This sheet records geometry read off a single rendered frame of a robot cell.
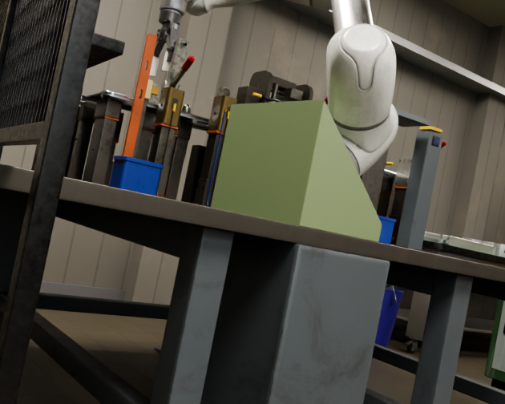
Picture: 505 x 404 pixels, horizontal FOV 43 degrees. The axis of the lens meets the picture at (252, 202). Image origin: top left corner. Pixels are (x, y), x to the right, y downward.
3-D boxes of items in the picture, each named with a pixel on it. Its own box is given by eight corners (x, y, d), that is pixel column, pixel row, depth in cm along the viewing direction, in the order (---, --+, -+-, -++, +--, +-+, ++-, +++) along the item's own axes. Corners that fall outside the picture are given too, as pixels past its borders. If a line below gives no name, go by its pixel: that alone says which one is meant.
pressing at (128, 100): (383, 180, 285) (383, 177, 286) (419, 183, 266) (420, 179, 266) (82, 98, 216) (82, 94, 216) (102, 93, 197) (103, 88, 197)
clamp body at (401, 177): (394, 248, 260) (410, 161, 261) (415, 252, 249) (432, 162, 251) (381, 246, 256) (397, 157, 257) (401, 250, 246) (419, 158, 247)
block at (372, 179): (357, 240, 227) (381, 117, 229) (372, 243, 220) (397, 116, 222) (335, 236, 222) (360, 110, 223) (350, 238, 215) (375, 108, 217)
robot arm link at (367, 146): (359, 193, 166) (406, 145, 176) (362, 144, 152) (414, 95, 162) (310, 165, 174) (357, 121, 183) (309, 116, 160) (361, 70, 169)
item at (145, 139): (136, 195, 218) (154, 113, 219) (141, 196, 214) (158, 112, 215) (117, 191, 214) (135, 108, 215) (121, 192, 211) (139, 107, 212)
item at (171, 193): (171, 203, 225) (187, 123, 226) (176, 204, 220) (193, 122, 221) (158, 199, 222) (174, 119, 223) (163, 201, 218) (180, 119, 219)
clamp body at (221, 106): (207, 211, 212) (228, 102, 214) (222, 213, 203) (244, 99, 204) (189, 207, 209) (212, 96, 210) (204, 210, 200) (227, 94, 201)
